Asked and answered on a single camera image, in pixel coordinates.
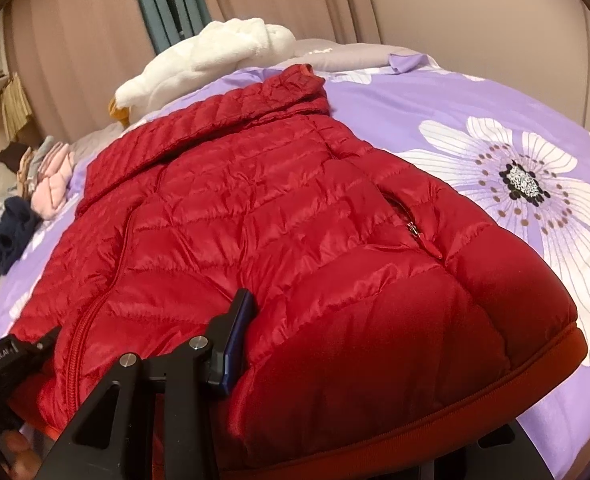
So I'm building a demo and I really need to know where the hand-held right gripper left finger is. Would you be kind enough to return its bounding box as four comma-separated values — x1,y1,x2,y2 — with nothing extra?
35,287,256,480

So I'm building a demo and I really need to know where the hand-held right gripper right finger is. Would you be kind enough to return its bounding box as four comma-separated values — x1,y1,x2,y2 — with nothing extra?
432,422,536,480

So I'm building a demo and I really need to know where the navy cloth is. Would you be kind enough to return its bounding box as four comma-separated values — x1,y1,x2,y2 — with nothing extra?
0,196,41,273

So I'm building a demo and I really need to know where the purple floral bed sheet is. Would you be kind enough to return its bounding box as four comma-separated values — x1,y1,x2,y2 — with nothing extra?
0,55,590,461

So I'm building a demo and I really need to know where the grey folded cloth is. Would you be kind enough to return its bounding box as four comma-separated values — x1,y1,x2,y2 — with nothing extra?
18,135,63,196

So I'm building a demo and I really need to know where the beige curtain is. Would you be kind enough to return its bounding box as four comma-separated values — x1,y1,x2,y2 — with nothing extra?
5,0,381,161

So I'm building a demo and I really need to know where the teal curtain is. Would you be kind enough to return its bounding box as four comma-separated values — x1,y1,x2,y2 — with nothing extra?
128,0,211,56

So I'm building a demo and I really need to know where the white plush goose toy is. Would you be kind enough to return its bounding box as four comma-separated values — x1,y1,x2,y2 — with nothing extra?
108,17,297,128

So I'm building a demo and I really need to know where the red down jacket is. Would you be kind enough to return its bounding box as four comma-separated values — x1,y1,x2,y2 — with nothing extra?
8,63,588,480

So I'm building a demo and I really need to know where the yellowish hanging cloth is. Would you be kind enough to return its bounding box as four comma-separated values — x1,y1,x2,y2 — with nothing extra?
0,74,35,141

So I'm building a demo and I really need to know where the pink clothing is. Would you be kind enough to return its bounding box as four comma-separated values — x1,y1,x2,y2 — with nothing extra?
29,142,74,221

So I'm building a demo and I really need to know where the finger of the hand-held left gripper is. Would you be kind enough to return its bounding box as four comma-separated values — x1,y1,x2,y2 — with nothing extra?
22,326,62,377

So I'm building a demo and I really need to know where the person's left hand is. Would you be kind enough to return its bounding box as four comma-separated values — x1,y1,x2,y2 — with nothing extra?
0,430,44,480

